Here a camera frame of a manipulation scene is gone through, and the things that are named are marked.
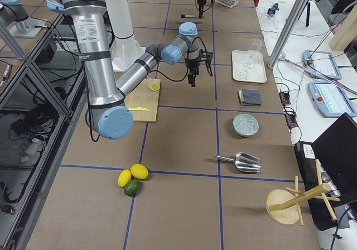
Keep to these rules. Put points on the clear drinking glass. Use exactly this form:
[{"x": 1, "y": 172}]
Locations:
[{"x": 254, "y": 48}]

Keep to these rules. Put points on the black laptop monitor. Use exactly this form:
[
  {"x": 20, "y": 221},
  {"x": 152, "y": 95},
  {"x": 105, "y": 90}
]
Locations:
[{"x": 336, "y": 150}]

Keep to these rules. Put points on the red circuit board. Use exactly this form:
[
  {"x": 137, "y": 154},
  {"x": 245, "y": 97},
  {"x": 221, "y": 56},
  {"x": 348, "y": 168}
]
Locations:
[
  {"x": 285, "y": 98},
  {"x": 290, "y": 117}
]

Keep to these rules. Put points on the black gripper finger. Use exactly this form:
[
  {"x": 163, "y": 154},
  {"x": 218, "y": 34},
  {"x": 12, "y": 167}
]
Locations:
[
  {"x": 192, "y": 78},
  {"x": 201, "y": 11}
]

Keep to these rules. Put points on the green lime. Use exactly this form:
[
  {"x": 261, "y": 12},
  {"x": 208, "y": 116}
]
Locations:
[{"x": 132, "y": 187}]

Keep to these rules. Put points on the cream serving tray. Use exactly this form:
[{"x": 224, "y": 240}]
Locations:
[{"x": 247, "y": 68}]

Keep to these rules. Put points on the blue folded umbrella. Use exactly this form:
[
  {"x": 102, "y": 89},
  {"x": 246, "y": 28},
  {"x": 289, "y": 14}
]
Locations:
[{"x": 272, "y": 10}]

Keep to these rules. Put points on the aluminium frame post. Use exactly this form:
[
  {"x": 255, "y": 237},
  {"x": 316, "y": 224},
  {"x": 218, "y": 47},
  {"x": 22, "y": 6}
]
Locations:
[{"x": 295, "y": 12}]

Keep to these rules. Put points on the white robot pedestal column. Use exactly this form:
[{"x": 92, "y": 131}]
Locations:
[{"x": 125, "y": 48}]

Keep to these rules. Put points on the lemon half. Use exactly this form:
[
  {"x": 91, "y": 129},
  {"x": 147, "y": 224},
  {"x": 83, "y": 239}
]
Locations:
[{"x": 153, "y": 86}]

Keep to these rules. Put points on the grey yellow folded cloth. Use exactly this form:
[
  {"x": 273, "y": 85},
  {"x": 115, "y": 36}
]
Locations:
[{"x": 249, "y": 97}]

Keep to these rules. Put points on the yellow lemon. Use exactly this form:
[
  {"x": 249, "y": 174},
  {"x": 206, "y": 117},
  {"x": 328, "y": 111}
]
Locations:
[
  {"x": 124, "y": 178},
  {"x": 139, "y": 171}
]

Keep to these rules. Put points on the green bowl with ice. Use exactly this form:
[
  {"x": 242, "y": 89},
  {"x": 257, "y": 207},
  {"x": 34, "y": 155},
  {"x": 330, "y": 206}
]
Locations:
[{"x": 245, "y": 125}]

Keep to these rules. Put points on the silver metal rod black tip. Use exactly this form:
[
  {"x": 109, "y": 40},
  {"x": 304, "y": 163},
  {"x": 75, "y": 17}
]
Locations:
[{"x": 192, "y": 16}]

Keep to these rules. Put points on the metal ice scoop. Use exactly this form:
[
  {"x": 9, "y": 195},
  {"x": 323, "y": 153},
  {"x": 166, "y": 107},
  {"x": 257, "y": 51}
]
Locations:
[{"x": 244, "y": 162}]

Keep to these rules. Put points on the upper blue teach pendant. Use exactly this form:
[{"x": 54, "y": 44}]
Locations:
[{"x": 322, "y": 62}]

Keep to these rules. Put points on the wooden cutting board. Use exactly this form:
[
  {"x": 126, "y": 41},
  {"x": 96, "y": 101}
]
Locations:
[{"x": 142, "y": 96}]

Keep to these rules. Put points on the wooden mug tree stand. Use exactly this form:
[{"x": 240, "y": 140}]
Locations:
[{"x": 283, "y": 205}]

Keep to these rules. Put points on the blue teach pendant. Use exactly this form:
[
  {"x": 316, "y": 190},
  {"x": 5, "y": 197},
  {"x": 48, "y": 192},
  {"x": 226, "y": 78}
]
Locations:
[
  {"x": 330, "y": 100},
  {"x": 322, "y": 62}
]

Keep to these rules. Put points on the metal rod green tip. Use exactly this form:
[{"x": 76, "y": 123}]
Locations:
[{"x": 319, "y": 75}]

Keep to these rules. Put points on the yellow plastic knife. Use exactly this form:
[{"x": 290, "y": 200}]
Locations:
[{"x": 139, "y": 109}]

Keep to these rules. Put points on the lower blue teach pendant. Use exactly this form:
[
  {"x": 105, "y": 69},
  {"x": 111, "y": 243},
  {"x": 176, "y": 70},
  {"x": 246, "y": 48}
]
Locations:
[{"x": 330, "y": 100}]

